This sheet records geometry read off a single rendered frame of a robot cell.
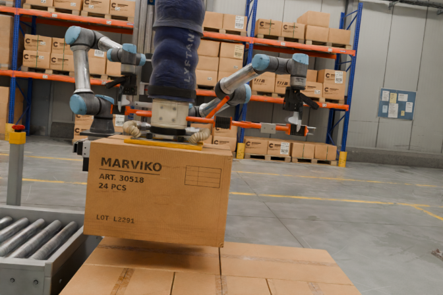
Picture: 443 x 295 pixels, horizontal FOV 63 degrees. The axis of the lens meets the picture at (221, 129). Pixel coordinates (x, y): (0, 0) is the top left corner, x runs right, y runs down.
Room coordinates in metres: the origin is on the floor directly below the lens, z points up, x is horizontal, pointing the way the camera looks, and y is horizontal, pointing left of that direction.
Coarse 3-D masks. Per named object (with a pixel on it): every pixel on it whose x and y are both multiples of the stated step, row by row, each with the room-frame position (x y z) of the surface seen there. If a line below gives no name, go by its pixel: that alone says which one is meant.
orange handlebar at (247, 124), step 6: (138, 114) 1.69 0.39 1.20; (144, 114) 1.69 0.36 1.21; (150, 114) 1.69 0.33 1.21; (186, 120) 1.69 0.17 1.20; (192, 120) 1.69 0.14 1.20; (198, 120) 1.69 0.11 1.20; (204, 120) 1.69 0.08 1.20; (210, 120) 1.69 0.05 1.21; (240, 126) 1.71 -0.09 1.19; (246, 126) 1.70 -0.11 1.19; (252, 126) 1.70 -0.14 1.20; (258, 126) 1.70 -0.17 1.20; (276, 126) 1.70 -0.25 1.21; (282, 126) 1.70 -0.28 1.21
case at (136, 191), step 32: (96, 160) 1.51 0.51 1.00; (128, 160) 1.52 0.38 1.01; (160, 160) 1.52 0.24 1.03; (192, 160) 1.52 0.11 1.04; (224, 160) 1.53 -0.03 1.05; (96, 192) 1.51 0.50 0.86; (128, 192) 1.52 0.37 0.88; (160, 192) 1.52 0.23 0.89; (192, 192) 1.52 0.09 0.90; (224, 192) 1.52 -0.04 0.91; (96, 224) 1.51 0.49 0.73; (128, 224) 1.51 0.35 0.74; (160, 224) 1.52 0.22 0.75; (192, 224) 1.52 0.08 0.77; (224, 224) 1.52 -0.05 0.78
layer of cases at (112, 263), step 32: (96, 256) 1.61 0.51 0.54; (128, 256) 1.64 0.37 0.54; (160, 256) 1.68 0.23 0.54; (192, 256) 1.71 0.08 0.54; (224, 256) 1.75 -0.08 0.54; (256, 256) 1.79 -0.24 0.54; (288, 256) 1.83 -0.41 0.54; (320, 256) 1.87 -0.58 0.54; (64, 288) 1.32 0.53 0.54; (96, 288) 1.34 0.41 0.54; (128, 288) 1.36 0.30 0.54; (160, 288) 1.38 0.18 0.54; (192, 288) 1.41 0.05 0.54; (224, 288) 1.43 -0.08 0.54; (256, 288) 1.46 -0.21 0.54; (288, 288) 1.49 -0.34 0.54; (320, 288) 1.51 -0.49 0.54; (352, 288) 1.54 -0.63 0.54
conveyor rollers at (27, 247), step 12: (0, 228) 1.88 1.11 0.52; (12, 228) 1.84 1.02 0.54; (24, 228) 1.84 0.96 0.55; (36, 228) 1.90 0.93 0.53; (48, 228) 1.87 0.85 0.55; (72, 228) 1.93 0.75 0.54; (0, 240) 1.72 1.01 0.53; (12, 240) 1.68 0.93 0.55; (36, 240) 1.72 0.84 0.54; (60, 240) 1.77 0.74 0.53; (0, 252) 1.57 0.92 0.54; (24, 252) 1.60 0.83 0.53; (36, 252) 1.58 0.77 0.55; (48, 252) 1.64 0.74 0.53
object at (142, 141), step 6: (126, 138) 1.58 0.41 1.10; (132, 138) 1.59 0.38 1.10; (138, 138) 1.59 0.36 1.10; (144, 138) 1.61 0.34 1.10; (150, 138) 1.61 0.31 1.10; (180, 138) 1.61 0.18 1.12; (144, 144) 1.57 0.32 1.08; (150, 144) 1.57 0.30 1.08; (156, 144) 1.57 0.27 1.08; (162, 144) 1.57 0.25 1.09; (168, 144) 1.57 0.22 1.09; (174, 144) 1.58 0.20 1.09; (180, 144) 1.58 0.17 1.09; (186, 144) 1.59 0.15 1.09; (192, 144) 1.59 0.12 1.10; (198, 144) 1.65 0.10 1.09; (198, 150) 1.58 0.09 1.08
